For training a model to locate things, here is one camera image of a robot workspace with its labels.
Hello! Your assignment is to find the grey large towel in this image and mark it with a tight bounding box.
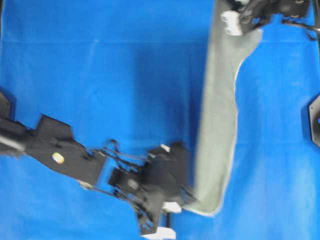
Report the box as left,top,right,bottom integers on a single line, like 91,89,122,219
184,0,263,217

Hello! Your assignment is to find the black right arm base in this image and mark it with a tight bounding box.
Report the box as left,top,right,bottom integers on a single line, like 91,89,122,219
301,93,320,149

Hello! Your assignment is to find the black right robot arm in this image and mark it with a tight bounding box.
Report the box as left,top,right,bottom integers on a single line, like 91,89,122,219
220,0,320,41

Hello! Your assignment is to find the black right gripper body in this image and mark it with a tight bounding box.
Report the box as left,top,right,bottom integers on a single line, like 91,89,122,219
221,0,275,36

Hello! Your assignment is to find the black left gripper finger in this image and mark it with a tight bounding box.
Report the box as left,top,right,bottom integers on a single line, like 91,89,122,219
181,185,197,203

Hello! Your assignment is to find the blue table cloth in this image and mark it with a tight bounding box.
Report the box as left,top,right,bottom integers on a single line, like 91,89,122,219
0,0,320,240

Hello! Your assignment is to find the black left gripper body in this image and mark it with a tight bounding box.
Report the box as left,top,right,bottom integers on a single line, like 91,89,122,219
108,141,192,237

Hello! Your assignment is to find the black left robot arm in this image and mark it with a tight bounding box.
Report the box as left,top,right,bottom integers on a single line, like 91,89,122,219
0,94,195,240

